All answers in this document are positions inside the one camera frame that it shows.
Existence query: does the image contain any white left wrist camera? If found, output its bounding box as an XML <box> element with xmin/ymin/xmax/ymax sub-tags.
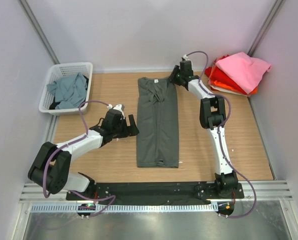
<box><xmin>107</xmin><ymin>103</ymin><xmax>126</xmax><ymax>119</ymax></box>

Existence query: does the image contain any orange folded t-shirt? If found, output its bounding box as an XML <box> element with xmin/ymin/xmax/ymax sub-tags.
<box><xmin>208</xmin><ymin>80</ymin><xmax>258</xmax><ymax>96</ymax></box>

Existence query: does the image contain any aluminium corner post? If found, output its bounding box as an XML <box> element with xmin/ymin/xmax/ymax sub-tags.
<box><xmin>17</xmin><ymin>0</ymin><xmax>60</xmax><ymax>65</ymax></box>
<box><xmin>247</xmin><ymin>0</ymin><xmax>286</xmax><ymax>57</ymax></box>

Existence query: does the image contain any light blue t-shirt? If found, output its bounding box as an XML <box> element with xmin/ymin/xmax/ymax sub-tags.
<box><xmin>47</xmin><ymin>72</ymin><xmax>89</xmax><ymax>110</ymax></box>

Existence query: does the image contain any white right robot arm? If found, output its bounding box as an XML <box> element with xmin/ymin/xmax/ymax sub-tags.
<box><xmin>168</xmin><ymin>58</ymin><xmax>239</xmax><ymax>198</ymax></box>

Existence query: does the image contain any white plastic basket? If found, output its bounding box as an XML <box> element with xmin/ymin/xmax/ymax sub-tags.
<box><xmin>38</xmin><ymin>62</ymin><xmax>93</xmax><ymax>116</ymax></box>

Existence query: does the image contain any aluminium frame rail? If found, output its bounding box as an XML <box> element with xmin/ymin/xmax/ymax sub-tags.
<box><xmin>19</xmin><ymin>180</ymin><xmax>293</xmax><ymax>203</ymax></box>

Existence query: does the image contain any slotted white cable duct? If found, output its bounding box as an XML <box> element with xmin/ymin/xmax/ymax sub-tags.
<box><xmin>30</xmin><ymin>202</ymin><xmax>218</xmax><ymax>213</ymax></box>

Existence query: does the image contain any white folded t-shirt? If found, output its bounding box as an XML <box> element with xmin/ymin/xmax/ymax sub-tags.
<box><xmin>209</xmin><ymin>85</ymin><xmax>250</xmax><ymax>97</ymax></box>

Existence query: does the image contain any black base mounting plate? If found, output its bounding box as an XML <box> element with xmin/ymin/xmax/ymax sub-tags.
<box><xmin>65</xmin><ymin>181</ymin><xmax>245</xmax><ymax>205</ymax></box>

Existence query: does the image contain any red folded t-shirt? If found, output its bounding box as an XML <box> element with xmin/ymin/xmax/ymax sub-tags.
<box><xmin>204</xmin><ymin>55</ymin><xmax>238</xmax><ymax>87</ymax></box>

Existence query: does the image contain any right aluminium corner post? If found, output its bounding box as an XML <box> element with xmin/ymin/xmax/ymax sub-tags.
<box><xmin>247</xmin><ymin>0</ymin><xmax>286</xmax><ymax>57</ymax></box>

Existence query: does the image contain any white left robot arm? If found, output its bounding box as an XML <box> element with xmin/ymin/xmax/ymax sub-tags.
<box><xmin>27</xmin><ymin>109</ymin><xmax>139</xmax><ymax>200</ymax></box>

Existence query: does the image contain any dark grey t-shirt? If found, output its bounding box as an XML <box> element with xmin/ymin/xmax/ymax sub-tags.
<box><xmin>136</xmin><ymin>77</ymin><xmax>179</xmax><ymax>168</ymax></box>

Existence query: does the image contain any pink folded t-shirt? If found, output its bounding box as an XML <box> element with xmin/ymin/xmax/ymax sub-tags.
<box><xmin>215</xmin><ymin>52</ymin><xmax>272</xmax><ymax>95</ymax></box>

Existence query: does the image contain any left aluminium corner post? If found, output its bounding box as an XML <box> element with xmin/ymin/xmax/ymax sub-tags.
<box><xmin>17</xmin><ymin>0</ymin><xmax>60</xmax><ymax>65</ymax></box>

